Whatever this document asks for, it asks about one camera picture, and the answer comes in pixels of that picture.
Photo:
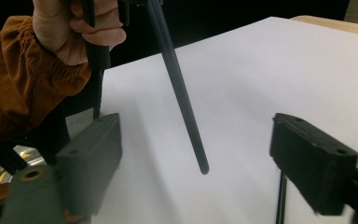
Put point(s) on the orange-tipped brown pencil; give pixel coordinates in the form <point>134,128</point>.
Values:
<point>180,90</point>

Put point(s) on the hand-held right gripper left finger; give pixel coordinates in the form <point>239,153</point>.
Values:
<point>90,161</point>

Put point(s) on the black curtain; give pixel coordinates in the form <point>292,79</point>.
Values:
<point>230,12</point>

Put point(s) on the white table cover sheet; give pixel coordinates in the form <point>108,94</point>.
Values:
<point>245,77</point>

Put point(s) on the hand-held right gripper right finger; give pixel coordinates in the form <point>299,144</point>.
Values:
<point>313,165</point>

